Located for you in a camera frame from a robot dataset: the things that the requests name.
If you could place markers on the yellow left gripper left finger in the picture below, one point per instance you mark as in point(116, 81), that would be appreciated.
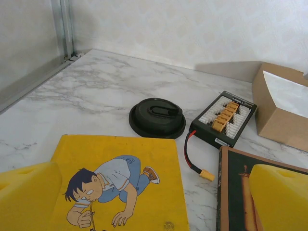
point(26, 199)

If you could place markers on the aluminium frame post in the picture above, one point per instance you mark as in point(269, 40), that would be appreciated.
point(66, 29)

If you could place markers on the aluminium side rail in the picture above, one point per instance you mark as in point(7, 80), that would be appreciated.
point(29, 86)

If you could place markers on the white foam pad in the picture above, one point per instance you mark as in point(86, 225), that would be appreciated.
point(288, 93)

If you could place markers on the dark brown hardcover book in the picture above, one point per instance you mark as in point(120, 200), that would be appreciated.
point(235, 192)

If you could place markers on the black round lid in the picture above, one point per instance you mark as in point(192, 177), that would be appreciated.
point(156, 122)

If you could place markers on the yellow book with crawling boy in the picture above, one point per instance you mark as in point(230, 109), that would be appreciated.
point(149, 202)

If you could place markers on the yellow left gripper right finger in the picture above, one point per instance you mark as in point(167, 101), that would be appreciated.
point(281, 202)

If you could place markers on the brown cardboard box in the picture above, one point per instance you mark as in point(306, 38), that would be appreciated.
point(272, 125)

